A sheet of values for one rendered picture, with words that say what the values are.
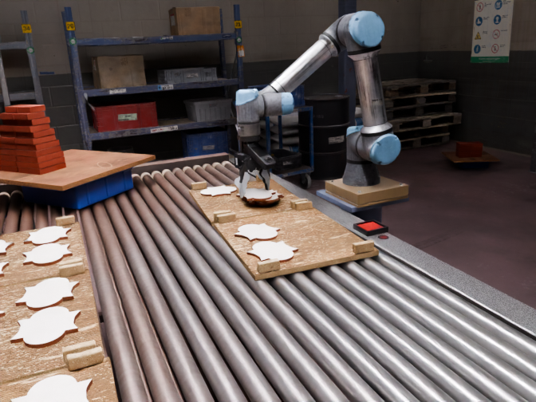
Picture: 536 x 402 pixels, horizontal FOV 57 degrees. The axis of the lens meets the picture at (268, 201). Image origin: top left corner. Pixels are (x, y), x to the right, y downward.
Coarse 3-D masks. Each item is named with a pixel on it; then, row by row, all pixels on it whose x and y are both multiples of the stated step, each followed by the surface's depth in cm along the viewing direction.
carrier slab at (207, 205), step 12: (192, 192) 192; (288, 192) 186; (204, 204) 176; (216, 204) 176; (228, 204) 175; (240, 204) 174; (276, 204) 173; (288, 204) 172; (240, 216) 162; (252, 216) 163
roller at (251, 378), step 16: (128, 192) 205; (144, 208) 180; (160, 240) 151; (176, 256) 138; (176, 272) 131; (192, 272) 130; (192, 288) 119; (208, 304) 111; (208, 320) 106; (224, 320) 105; (224, 336) 99; (224, 352) 96; (240, 352) 93; (240, 368) 89; (256, 368) 89; (256, 384) 84; (256, 400) 82; (272, 400) 80
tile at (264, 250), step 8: (256, 248) 134; (264, 248) 134; (272, 248) 134; (280, 248) 133; (288, 248) 133; (296, 248) 133; (256, 256) 130; (264, 256) 129; (272, 256) 129; (280, 256) 128; (288, 256) 128
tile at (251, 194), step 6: (246, 192) 173; (252, 192) 173; (258, 192) 173; (264, 192) 172; (270, 192) 172; (246, 198) 167; (252, 198) 167; (258, 198) 166; (264, 198) 166; (270, 198) 168
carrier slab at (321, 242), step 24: (264, 216) 161; (288, 216) 160; (312, 216) 159; (240, 240) 142; (288, 240) 141; (312, 240) 140; (336, 240) 139; (360, 240) 138; (288, 264) 126; (312, 264) 125
